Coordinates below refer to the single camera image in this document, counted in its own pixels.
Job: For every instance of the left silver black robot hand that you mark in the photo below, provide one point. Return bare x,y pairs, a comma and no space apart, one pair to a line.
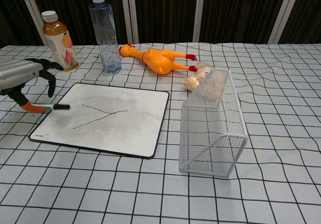
17,72

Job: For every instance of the green whiteboard marker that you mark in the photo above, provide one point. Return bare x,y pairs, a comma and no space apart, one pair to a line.
61,106

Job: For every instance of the orange juice bottle white cap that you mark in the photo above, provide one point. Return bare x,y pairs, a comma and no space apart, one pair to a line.
61,45

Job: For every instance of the clear water bottle white cap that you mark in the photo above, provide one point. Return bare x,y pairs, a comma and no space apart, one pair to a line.
106,33

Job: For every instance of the white dry-erase board black rim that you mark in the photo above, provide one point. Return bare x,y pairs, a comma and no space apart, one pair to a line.
113,133

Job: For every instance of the yellow rubber chicken toy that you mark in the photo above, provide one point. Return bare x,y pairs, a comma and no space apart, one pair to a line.
158,60

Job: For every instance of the white black-checked tablecloth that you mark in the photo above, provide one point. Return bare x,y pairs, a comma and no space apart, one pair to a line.
100,191

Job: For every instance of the clear bag of snacks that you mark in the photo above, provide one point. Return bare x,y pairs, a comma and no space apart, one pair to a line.
191,82

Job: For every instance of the black folding screen white frame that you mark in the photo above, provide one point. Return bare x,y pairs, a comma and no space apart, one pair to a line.
165,8

